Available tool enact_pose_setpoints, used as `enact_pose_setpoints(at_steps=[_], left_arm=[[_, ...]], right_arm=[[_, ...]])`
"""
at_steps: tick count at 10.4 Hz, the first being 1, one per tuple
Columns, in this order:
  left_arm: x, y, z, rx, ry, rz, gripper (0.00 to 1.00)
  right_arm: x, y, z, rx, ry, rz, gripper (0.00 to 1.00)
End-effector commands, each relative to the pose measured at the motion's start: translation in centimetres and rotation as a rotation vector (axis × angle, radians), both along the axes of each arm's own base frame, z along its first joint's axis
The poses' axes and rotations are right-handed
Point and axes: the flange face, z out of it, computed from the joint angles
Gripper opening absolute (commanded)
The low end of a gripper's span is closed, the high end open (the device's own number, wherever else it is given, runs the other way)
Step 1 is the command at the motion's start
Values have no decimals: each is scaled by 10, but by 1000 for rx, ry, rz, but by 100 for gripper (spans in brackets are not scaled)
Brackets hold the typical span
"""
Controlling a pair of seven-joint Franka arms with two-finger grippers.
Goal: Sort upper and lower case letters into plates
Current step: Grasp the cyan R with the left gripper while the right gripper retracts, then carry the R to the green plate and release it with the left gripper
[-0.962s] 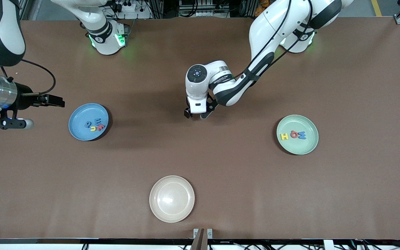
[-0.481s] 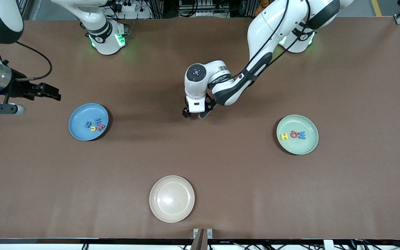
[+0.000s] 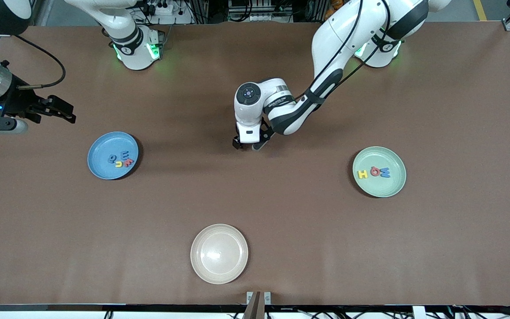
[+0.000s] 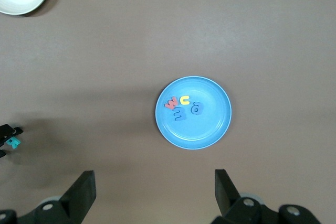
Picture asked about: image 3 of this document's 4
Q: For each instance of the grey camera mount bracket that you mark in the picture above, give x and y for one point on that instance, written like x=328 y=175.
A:
x=257 y=299

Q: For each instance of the blue foam capital M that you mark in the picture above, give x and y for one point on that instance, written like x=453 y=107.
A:
x=384 y=172

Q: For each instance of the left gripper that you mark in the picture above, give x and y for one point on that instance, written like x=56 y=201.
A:
x=236 y=144

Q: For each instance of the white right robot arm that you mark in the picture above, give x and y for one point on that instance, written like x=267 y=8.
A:
x=133 y=42

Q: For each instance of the orange snack packet pile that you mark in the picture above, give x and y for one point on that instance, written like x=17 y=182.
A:
x=332 y=3

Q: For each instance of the blue foam letter a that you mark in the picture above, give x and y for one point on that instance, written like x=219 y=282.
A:
x=112 y=157

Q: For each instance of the blue plate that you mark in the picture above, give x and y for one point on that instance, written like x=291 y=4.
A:
x=102 y=166

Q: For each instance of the red foam letter O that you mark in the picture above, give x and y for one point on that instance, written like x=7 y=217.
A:
x=375 y=172

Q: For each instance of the light green plate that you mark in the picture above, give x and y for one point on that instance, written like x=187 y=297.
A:
x=379 y=188

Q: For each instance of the yellow foam letter u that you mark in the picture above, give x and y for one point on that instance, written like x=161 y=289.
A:
x=118 y=164

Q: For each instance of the yellow foam letter H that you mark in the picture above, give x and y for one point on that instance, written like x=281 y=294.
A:
x=363 y=174

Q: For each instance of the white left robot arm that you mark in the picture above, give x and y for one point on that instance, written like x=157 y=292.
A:
x=343 y=31

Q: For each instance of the beige plate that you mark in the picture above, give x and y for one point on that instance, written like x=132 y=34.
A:
x=219 y=254

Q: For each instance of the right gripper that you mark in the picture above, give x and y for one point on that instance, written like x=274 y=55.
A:
x=17 y=103

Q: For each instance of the blue foam lowercase m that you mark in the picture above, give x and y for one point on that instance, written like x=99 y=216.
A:
x=125 y=155

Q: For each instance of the black equipment rack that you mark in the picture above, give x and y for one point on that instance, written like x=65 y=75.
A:
x=259 y=9

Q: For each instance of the white power strip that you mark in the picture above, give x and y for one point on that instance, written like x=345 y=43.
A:
x=162 y=8

